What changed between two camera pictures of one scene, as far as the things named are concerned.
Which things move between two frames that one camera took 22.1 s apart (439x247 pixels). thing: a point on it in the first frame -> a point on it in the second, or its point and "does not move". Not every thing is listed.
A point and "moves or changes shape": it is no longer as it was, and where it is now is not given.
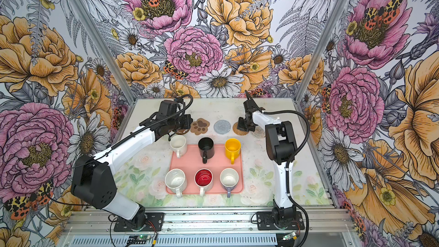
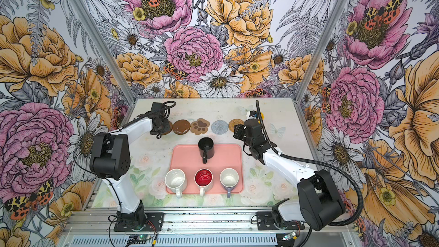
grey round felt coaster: [222, 127] does not move
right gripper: [240, 125] -> [237, 132]
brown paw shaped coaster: [199, 126] does not move
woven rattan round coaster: [238, 131] moves or changes shape
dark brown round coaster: [182, 131] does not move
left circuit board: [138, 239] does not move
